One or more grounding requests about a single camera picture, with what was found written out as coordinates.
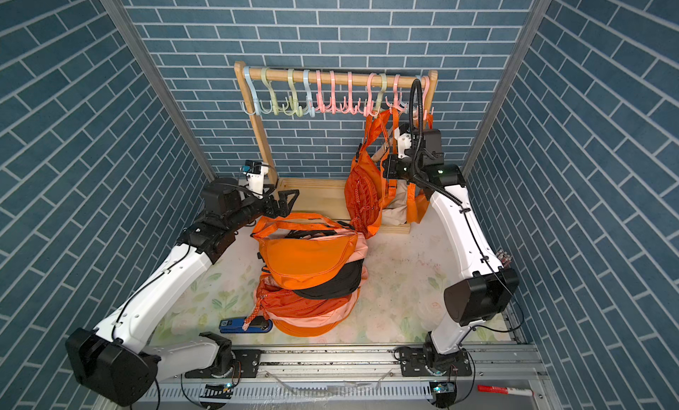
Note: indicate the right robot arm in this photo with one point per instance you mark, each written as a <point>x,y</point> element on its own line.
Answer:
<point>481,287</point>

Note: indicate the blue black stapler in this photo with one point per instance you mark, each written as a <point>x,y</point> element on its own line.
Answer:
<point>238,325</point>

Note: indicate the wooden hanging rack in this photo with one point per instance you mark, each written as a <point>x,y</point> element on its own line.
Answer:
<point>326,196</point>

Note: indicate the green hook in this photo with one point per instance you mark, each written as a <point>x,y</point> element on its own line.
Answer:
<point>275,108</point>
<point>294,107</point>

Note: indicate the pink pen cup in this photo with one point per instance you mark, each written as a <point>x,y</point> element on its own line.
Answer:
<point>505,258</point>

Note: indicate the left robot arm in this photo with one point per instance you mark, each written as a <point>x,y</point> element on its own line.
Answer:
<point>115,359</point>

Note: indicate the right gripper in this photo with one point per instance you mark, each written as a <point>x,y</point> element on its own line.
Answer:
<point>391,169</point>

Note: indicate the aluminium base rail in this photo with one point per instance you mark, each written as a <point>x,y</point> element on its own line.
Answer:
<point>272,375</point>

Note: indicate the red white marker pen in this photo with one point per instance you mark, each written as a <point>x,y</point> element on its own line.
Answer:
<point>505,390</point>

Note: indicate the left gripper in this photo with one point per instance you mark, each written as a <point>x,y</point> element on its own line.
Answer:
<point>285,209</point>

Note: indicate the large pink sling bag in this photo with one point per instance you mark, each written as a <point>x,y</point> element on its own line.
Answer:
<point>335,316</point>

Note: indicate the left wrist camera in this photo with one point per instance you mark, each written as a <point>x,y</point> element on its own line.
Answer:
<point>255,173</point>

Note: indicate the dark red-orange bag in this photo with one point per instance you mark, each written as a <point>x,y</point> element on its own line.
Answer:
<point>270,298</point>

